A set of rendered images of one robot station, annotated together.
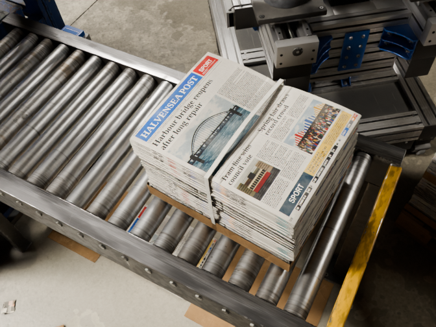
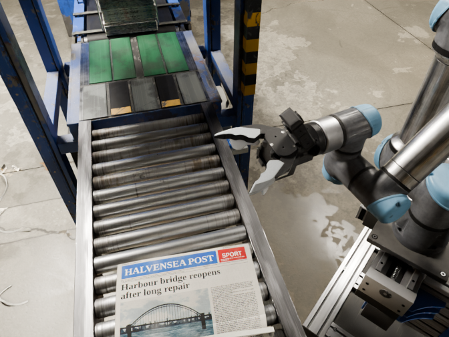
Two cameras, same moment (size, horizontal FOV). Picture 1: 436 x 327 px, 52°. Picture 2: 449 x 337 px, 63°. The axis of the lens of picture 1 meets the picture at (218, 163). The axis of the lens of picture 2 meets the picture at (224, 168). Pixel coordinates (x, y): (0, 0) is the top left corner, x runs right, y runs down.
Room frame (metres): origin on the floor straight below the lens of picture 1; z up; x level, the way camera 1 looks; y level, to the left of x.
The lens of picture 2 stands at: (0.42, -0.26, 1.72)
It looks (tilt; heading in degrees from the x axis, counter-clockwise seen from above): 46 degrees down; 42
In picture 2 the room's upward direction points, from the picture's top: straight up
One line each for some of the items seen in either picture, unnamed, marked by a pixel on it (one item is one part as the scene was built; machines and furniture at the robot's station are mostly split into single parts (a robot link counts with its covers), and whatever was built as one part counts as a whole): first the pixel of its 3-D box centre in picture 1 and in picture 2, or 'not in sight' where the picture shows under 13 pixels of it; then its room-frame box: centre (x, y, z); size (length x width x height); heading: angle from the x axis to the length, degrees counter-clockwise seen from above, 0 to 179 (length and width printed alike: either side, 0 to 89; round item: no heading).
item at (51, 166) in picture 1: (87, 125); (166, 214); (0.83, 0.35, 0.78); 0.47 x 0.05 x 0.05; 146
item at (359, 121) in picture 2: not in sight; (351, 126); (1.07, -0.05, 1.21); 0.11 x 0.08 x 0.09; 157
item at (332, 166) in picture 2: not in sight; (345, 163); (1.06, -0.07, 1.12); 0.11 x 0.08 x 0.11; 67
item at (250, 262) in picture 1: (279, 207); not in sight; (0.50, -0.13, 0.78); 0.47 x 0.05 x 0.05; 146
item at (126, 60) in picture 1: (176, 89); (253, 238); (0.96, 0.10, 0.74); 1.34 x 0.05 x 0.12; 56
